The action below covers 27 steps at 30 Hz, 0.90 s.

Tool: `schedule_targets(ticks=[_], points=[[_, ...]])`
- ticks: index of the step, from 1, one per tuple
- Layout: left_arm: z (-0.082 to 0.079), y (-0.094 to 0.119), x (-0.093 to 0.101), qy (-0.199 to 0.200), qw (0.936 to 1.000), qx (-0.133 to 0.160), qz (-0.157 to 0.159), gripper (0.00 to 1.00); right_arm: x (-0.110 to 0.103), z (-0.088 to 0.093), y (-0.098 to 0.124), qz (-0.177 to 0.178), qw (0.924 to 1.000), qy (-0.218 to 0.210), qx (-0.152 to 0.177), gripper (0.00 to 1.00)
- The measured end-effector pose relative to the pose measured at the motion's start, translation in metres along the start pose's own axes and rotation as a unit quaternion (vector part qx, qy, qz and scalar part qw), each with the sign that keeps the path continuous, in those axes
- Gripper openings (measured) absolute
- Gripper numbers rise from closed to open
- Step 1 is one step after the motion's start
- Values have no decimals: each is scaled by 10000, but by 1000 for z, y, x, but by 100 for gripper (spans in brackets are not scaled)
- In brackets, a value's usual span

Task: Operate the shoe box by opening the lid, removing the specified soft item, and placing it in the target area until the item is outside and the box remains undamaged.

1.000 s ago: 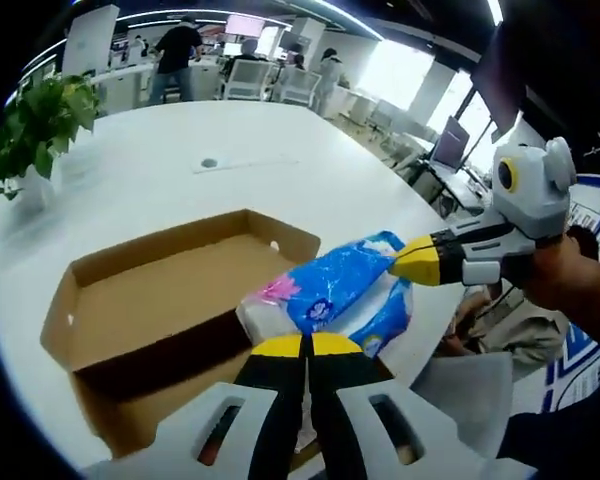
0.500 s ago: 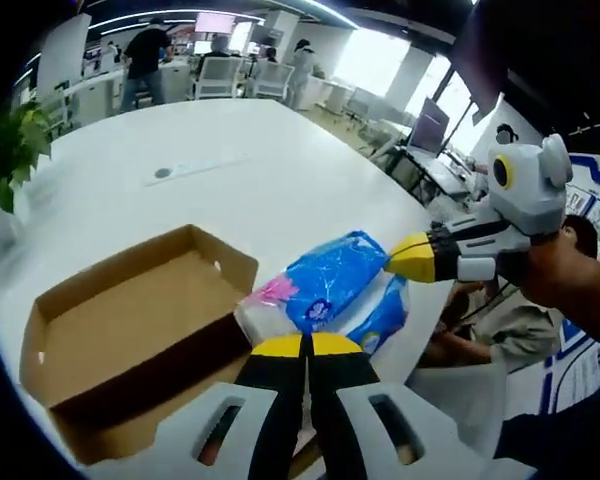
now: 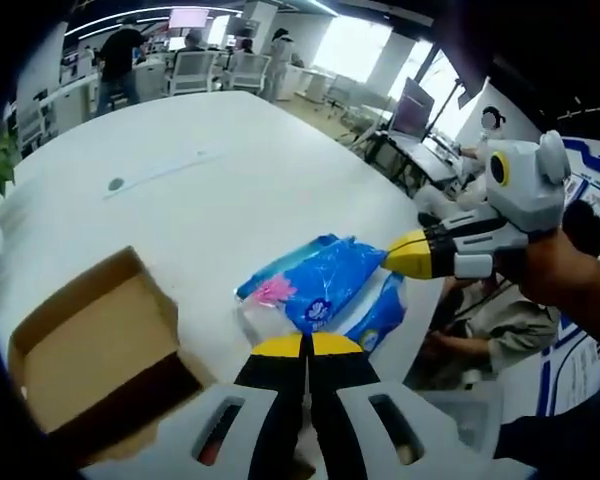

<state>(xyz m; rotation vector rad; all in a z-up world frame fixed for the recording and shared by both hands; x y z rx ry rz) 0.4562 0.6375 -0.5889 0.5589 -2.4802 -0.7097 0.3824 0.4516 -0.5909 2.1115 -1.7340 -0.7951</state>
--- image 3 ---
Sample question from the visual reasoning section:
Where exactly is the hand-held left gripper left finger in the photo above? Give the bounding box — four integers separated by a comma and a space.
77, 333, 309, 480

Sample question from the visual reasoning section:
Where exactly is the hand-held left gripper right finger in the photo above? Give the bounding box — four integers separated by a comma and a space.
308, 332, 536, 480

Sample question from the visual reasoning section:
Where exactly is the blue soft tissue pack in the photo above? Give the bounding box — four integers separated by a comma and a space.
235, 232, 389, 336

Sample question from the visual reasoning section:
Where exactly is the brown cardboard shoe box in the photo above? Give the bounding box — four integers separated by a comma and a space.
7, 244, 219, 469

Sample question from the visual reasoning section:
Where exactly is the person's right hand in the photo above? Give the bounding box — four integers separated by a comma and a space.
493, 226, 597, 307

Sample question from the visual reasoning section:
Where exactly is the blue wet wipes pack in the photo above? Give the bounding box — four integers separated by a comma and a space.
339, 269, 409, 359

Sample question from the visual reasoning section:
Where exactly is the purple screen monitor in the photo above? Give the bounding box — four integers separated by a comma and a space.
387, 77, 436, 144

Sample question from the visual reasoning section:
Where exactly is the person's dark blue clothing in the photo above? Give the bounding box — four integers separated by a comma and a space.
494, 399, 600, 466

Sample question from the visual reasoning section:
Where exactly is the white office chair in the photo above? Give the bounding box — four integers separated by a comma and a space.
17, 99, 49, 146
229, 52, 271, 94
169, 49, 219, 96

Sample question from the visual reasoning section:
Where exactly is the blue white wall poster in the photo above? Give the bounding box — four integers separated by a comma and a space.
539, 134, 600, 416

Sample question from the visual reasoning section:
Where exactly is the large wall display screen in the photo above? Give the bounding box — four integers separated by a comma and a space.
168, 7, 209, 30

